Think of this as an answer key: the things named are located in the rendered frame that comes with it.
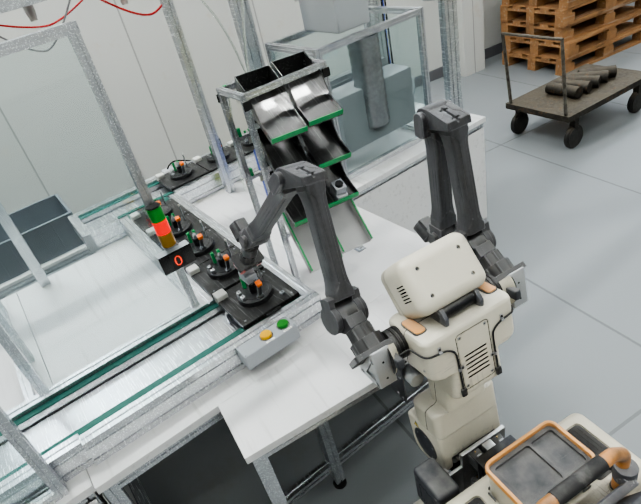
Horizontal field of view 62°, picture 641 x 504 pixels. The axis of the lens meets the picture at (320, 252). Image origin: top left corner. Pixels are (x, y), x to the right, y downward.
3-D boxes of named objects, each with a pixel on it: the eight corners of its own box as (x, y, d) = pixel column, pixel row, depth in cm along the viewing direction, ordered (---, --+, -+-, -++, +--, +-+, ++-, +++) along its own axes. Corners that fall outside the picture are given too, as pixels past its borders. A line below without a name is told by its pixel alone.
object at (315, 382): (483, 322, 182) (483, 316, 180) (247, 464, 155) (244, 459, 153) (371, 241, 236) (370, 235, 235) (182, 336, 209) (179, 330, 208)
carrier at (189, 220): (212, 230, 250) (203, 207, 243) (166, 254, 240) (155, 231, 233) (191, 214, 268) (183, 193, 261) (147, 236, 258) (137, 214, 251)
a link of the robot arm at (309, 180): (293, 164, 125) (327, 154, 130) (267, 170, 136) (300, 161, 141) (341, 338, 133) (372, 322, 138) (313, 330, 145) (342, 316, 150)
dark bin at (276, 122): (308, 131, 175) (307, 114, 169) (272, 145, 171) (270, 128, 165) (270, 82, 188) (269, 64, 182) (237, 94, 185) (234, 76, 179)
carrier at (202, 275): (265, 269, 214) (256, 244, 207) (213, 300, 204) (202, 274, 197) (237, 248, 232) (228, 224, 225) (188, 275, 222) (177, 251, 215)
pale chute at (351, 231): (370, 241, 208) (373, 238, 204) (341, 254, 205) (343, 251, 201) (337, 180, 213) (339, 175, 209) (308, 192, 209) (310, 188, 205)
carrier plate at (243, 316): (300, 296, 195) (298, 291, 194) (244, 330, 186) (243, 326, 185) (266, 271, 213) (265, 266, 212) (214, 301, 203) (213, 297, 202)
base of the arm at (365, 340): (357, 363, 127) (398, 339, 131) (340, 334, 130) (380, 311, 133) (351, 370, 135) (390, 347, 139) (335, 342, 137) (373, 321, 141)
